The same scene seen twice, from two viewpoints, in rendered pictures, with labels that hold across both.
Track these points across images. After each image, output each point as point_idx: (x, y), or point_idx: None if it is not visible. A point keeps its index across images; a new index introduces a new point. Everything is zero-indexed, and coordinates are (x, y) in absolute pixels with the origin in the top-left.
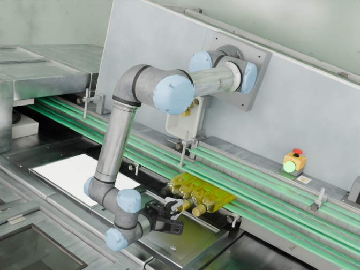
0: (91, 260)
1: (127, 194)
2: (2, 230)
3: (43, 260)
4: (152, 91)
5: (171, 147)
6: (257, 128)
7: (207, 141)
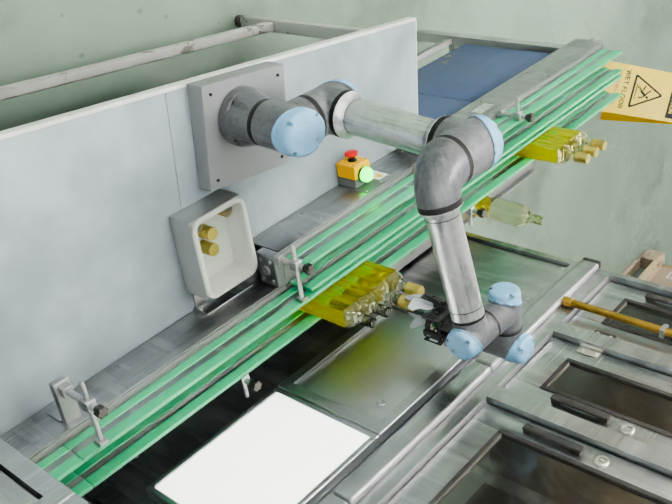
0: (488, 428)
1: (507, 289)
2: None
3: (505, 476)
4: (492, 150)
5: (239, 309)
6: (292, 173)
7: (276, 244)
